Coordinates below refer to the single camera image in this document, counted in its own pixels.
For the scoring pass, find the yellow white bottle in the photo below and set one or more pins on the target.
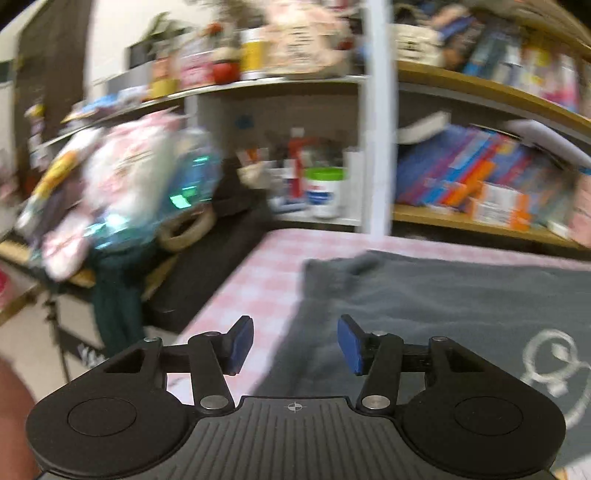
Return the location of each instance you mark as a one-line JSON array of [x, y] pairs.
[[253, 53]]

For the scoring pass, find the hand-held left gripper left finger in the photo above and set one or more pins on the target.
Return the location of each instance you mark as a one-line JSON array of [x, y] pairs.
[[242, 344]]

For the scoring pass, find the pink white plush toy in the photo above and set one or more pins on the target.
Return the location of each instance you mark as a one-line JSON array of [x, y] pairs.
[[129, 157]]

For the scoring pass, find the thick grey book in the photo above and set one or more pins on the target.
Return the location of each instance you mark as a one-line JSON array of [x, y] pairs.
[[422, 129]]

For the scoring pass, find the white jar green lid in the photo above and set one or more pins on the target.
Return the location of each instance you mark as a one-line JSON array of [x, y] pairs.
[[323, 198]]

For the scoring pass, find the dark green cloth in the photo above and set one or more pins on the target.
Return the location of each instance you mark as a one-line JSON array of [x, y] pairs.
[[115, 304]]

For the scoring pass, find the cream quilted handbag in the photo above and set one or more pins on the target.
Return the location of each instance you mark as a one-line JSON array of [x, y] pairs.
[[415, 46]]

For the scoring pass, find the grey sweatshirt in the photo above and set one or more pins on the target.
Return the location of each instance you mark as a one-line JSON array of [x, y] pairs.
[[438, 314]]

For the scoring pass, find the row of colourful shelf books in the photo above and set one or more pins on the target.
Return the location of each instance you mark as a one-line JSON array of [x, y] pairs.
[[508, 50]]

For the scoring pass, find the beige wristwatch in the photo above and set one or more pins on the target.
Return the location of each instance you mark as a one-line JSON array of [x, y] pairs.
[[173, 240]]

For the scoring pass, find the pink spray bottle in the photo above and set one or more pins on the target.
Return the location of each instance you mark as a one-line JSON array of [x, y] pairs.
[[162, 69]]

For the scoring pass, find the white flat board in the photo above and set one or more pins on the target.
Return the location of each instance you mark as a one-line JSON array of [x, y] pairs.
[[549, 136]]

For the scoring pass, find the iridescent plastic bag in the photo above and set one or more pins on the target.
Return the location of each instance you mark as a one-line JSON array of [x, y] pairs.
[[184, 184]]

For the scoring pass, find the row of blue purple books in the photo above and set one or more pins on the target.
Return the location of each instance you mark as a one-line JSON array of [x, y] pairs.
[[443, 170]]

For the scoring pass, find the white wooden bookshelf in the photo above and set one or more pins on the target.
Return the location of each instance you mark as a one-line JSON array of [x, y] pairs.
[[376, 138]]

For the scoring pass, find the brown leather bag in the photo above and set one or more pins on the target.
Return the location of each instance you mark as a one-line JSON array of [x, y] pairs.
[[231, 194]]

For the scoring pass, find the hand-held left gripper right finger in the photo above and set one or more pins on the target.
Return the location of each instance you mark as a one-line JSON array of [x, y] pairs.
[[351, 344]]

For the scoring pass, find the red round doll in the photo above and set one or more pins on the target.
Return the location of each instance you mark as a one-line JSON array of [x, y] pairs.
[[226, 71]]

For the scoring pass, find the black case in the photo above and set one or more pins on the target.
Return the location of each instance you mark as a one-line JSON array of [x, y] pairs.
[[203, 286]]

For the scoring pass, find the pink cylindrical container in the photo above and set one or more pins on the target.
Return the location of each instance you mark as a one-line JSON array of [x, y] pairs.
[[582, 207]]

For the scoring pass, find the pink tin box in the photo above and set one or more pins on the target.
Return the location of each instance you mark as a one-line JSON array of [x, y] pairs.
[[194, 69]]

